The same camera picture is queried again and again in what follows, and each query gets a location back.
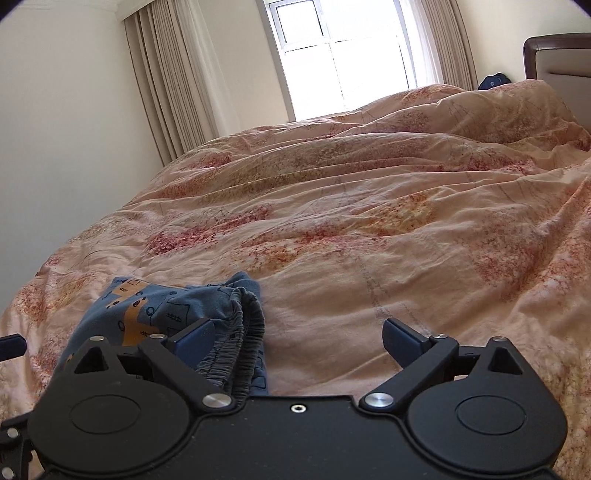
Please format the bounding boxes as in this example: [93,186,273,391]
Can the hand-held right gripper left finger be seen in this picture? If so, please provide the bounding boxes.
[69,318,234,411]

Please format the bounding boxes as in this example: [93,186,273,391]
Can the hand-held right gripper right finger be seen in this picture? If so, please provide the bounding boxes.
[359,318,525,412]

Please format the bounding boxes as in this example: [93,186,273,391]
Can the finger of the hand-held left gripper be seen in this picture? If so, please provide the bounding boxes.
[0,335,27,361]
[0,408,34,480]

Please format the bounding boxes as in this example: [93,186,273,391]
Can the blue pants with orange print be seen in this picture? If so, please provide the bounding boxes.
[61,271,270,398]

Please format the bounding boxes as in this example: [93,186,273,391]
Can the pink floral bedspread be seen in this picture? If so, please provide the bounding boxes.
[0,79,591,480]

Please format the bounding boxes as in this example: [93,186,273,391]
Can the beige curtain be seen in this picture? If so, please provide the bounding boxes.
[414,0,479,92]
[123,0,221,167]

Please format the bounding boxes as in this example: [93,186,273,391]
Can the dark blue bag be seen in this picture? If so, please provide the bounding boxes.
[477,72,513,91]

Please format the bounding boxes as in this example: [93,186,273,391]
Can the bright window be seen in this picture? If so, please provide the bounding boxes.
[264,0,426,123]

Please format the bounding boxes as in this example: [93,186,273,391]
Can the brown padded headboard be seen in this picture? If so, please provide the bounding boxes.
[522,33,591,88]

